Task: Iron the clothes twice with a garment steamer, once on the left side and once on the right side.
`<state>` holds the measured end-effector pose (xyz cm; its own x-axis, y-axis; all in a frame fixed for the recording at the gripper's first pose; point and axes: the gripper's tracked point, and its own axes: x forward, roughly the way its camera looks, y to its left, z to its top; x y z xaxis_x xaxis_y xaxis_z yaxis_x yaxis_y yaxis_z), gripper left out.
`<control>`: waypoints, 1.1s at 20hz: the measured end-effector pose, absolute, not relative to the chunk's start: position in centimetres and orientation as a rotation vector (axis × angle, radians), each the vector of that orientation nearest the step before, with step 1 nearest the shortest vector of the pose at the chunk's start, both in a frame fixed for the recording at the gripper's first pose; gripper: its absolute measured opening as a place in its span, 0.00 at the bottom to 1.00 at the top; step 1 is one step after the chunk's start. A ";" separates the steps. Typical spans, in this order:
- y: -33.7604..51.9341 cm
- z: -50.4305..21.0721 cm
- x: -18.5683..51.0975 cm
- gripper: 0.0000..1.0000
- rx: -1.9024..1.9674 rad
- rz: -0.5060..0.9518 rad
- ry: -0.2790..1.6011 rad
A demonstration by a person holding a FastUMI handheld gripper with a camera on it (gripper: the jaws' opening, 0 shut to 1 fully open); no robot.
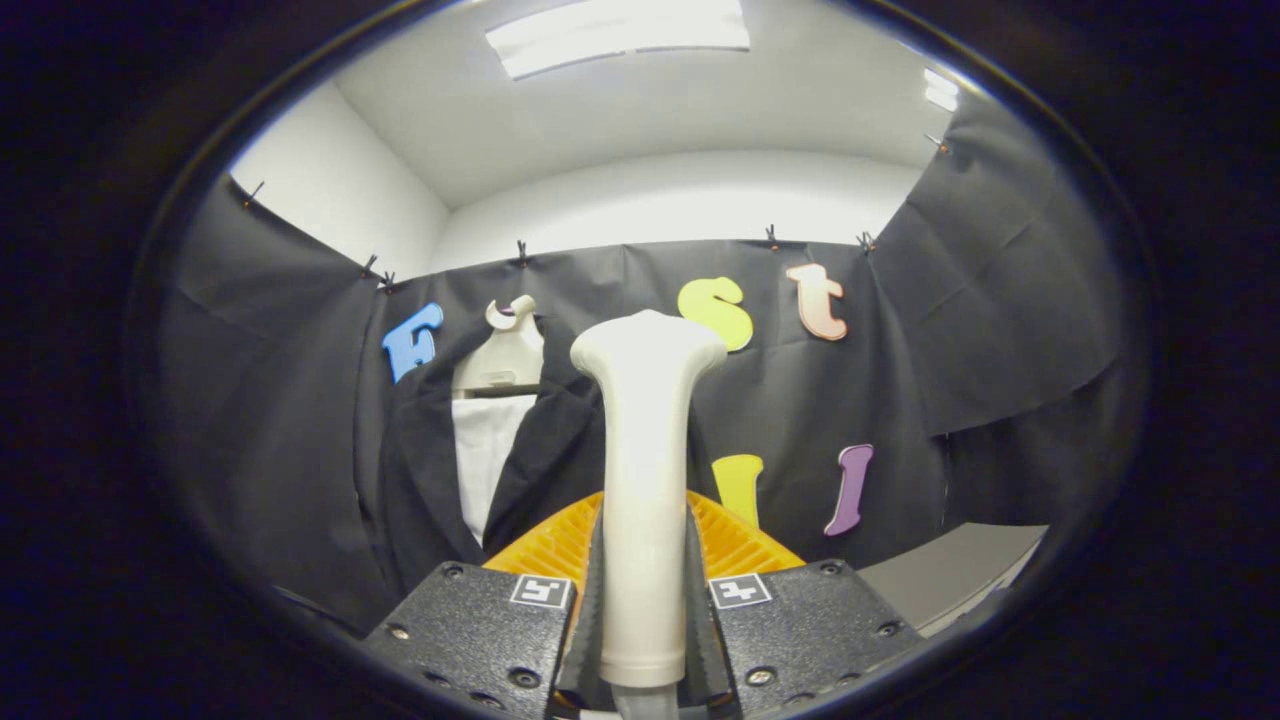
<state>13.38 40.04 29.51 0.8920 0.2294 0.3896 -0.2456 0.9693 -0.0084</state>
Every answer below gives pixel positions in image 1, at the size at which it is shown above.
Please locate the white shirt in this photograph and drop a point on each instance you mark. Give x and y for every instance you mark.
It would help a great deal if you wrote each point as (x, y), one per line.
(485, 450)

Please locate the black suit jacket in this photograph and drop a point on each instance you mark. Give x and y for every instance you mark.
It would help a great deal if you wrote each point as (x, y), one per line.
(420, 480)

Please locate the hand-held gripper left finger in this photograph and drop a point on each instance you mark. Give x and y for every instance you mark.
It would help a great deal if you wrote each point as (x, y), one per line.
(470, 630)

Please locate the white garment steamer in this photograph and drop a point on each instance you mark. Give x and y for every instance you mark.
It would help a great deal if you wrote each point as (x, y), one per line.
(645, 480)

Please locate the small ceiling light panel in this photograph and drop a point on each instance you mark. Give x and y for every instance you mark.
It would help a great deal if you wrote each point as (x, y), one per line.
(941, 90)

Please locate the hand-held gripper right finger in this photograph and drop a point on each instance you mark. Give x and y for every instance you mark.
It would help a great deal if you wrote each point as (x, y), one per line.
(800, 630)

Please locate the large ceiling light panel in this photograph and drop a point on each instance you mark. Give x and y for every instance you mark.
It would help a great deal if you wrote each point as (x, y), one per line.
(620, 35)

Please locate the grey cabinet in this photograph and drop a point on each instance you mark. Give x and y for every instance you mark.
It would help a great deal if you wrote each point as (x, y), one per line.
(950, 570)

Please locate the white plastic clothes hanger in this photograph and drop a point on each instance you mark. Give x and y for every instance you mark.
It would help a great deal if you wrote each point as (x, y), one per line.
(505, 360)

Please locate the black backdrop cloth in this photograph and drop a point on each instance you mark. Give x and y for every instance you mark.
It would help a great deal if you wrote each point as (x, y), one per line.
(950, 330)

